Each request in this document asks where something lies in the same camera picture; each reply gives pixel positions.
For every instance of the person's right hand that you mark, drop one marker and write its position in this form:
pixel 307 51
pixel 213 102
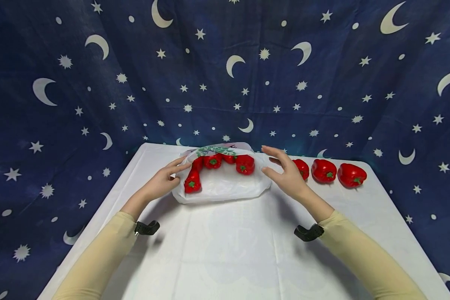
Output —
pixel 290 177

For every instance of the person's left hand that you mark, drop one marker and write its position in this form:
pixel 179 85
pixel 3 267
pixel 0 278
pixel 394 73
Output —
pixel 159 183

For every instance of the red bell pepper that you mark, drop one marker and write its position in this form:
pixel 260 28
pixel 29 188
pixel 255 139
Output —
pixel 323 171
pixel 302 168
pixel 245 164
pixel 192 182
pixel 197 163
pixel 351 175
pixel 229 158
pixel 212 161

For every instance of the person's right forearm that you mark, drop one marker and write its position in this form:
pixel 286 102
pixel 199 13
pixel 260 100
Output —
pixel 360 250

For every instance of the person's left forearm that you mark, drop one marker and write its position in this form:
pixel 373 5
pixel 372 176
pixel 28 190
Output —
pixel 105 254

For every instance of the black wrist band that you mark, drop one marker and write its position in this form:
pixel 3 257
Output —
pixel 147 228
pixel 308 233

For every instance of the white plastic bag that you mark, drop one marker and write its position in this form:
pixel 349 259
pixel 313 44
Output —
pixel 225 185

